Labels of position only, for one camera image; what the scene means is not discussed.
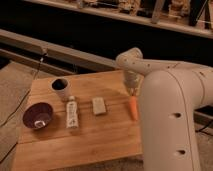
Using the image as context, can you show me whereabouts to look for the orange pepper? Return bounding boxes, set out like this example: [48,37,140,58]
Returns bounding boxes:
[129,96,138,121]

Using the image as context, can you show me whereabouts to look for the dark purple bowl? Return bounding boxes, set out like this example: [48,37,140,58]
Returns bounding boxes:
[22,102,53,130]

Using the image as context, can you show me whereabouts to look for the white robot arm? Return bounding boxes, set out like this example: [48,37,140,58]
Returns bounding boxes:
[116,48,213,171]

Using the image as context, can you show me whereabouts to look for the beige sponge block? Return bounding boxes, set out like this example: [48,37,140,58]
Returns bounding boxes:
[92,97,106,115]

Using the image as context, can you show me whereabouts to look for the white tube bottle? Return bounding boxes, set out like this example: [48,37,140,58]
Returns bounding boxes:
[66,96,79,129]

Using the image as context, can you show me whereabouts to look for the wooden shelf ledge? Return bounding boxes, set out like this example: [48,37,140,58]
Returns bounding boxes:
[24,0,213,39]

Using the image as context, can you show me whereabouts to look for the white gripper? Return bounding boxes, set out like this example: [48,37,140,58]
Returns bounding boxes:
[124,71,139,96]

